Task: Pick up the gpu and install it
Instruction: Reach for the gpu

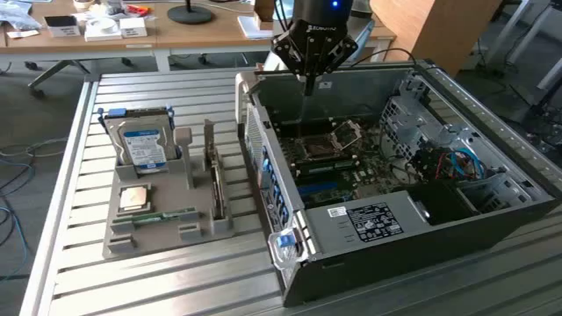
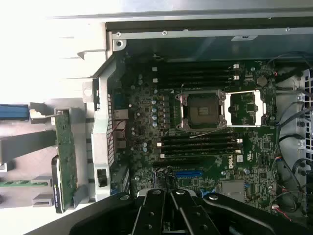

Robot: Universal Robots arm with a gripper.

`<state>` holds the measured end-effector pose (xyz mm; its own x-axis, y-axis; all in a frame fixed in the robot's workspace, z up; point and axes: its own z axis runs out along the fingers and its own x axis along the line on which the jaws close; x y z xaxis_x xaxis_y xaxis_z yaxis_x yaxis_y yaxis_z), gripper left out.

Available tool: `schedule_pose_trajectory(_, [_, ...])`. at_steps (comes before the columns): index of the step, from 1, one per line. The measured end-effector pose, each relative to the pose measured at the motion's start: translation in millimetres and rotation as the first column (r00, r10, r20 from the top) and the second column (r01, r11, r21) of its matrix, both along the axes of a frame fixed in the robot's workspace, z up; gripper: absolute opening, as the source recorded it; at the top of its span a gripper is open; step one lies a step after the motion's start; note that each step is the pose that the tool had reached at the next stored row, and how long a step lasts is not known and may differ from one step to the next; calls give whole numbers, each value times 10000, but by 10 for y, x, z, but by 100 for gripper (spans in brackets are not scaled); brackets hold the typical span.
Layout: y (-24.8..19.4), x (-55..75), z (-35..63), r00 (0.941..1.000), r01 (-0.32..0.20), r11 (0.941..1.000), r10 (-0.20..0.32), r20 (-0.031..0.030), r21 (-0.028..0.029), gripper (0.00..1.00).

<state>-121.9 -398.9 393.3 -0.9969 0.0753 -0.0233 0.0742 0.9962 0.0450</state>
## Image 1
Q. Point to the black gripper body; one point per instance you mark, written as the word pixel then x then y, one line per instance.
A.
pixel 318 29

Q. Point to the graphics card with black fan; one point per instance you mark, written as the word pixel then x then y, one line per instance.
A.
pixel 215 184

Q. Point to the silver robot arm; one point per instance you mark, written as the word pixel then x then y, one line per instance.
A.
pixel 363 34

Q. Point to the white paper stack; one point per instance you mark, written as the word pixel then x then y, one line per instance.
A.
pixel 254 31

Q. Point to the brown cardboard box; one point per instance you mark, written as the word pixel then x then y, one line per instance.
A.
pixel 263 10

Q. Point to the black lamp base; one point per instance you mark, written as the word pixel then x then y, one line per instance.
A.
pixel 191 16

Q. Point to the metal socket cover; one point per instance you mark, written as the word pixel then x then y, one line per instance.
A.
pixel 348 135

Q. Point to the white socket box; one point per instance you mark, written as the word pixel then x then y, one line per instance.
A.
pixel 475 61

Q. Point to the CPU socket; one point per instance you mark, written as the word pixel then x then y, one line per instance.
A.
pixel 318 149

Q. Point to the red plastic object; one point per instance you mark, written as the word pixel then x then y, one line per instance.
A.
pixel 139 10

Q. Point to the white labelled box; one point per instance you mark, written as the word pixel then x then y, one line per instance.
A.
pixel 131 26

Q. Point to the green RAM stick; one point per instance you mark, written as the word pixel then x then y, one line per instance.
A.
pixel 154 217
pixel 327 167

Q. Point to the green motherboard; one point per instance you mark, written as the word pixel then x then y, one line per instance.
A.
pixel 372 168

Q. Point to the silver metal disk bay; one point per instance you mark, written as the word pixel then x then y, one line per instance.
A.
pixel 461 136

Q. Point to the flat white box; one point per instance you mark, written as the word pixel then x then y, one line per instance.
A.
pixel 103 37

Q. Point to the blue expansion slot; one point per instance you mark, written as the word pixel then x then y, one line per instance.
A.
pixel 318 188

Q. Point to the white tape roll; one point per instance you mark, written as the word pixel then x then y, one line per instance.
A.
pixel 93 22

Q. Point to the beige tape roll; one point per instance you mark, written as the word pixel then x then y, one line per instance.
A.
pixel 83 6

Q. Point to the white box black top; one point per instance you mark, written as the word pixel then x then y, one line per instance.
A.
pixel 63 30

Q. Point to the grey parts rack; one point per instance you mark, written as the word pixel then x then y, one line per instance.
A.
pixel 175 197

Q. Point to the grey power supply unit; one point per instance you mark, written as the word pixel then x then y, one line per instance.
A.
pixel 324 230

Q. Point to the CPU chip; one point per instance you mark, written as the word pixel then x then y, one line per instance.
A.
pixel 132 198

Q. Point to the blue case latch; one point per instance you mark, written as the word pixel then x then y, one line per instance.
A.
pixel 284 241

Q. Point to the white paper tag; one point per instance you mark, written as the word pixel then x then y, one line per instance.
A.
pixel 21 34

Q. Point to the clear plastic bag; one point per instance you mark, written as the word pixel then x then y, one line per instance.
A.
pixel 17 18

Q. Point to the black open PC case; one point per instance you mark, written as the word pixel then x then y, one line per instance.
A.
pixel 395 263

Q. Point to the wooden desk white frame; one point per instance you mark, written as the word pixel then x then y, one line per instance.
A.
pixel 211 36
pixel 65 44

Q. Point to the hard disk with blue bracket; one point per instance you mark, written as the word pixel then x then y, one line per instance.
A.
pixel 140 145

